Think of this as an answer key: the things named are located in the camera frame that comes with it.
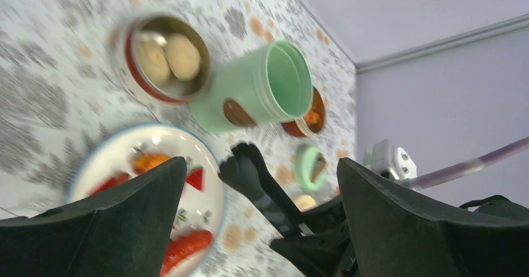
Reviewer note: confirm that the red sausage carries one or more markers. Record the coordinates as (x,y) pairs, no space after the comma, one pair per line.
(185,246)

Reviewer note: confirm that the white plate with food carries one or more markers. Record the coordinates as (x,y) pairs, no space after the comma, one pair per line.
(202,205)

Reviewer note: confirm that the steel bowl red band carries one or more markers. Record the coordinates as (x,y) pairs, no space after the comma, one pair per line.
(298,127)
(130,74)

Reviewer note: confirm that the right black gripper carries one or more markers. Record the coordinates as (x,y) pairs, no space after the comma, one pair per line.
(328,250)

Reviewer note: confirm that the fried chicken piece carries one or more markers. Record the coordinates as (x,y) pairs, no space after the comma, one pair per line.
(312,118)

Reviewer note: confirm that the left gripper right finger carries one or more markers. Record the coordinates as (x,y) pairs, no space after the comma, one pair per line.
(396,231)

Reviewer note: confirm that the orange shrimp piece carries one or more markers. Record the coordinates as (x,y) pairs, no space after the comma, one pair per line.
(146,161)

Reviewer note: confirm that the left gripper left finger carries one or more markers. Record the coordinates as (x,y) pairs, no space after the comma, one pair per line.
(122,231)

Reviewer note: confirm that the green lid with handle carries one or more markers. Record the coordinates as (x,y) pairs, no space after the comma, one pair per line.
(310,168)

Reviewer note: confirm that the green cylindrical container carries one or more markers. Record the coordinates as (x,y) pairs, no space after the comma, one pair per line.
(271,84)

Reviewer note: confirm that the cream round lid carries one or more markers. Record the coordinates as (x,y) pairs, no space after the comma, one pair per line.
(305,202)

